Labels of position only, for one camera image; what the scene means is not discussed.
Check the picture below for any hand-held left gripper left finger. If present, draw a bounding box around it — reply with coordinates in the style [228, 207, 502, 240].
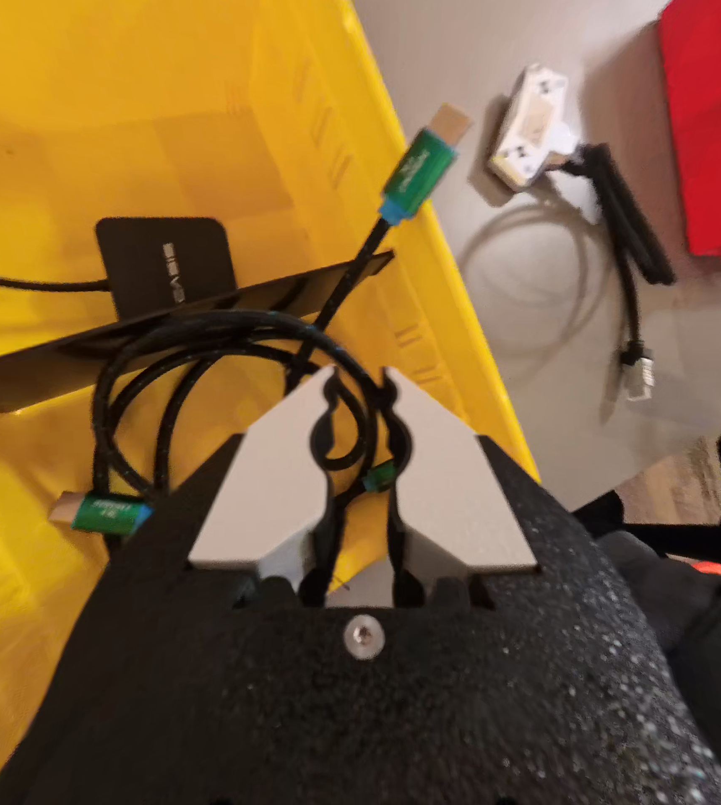
[187, 365, 337, 586]

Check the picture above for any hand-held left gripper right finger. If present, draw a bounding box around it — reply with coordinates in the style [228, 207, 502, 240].
[382, 366, 539, 584]

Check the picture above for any green plug hdmi cable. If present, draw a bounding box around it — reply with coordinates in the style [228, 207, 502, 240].
[49, 371, 399, 595]
[91, 104, 474, 504]

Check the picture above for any black adapter hub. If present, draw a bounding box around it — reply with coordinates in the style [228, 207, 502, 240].
[0, 217, 239, 322]

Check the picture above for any grey adapter hub braided cable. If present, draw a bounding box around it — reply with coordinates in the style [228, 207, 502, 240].
[486, 63, 679, 403]

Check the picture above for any large yellow storage bin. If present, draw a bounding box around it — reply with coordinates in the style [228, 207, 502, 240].
[0, 0, 540, 805]

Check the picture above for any red storage bin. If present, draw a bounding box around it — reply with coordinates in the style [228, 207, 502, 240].
[658, 0, 721, 264]

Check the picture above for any black bin divider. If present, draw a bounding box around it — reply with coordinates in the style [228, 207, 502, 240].
[0, 249, 396, 415]

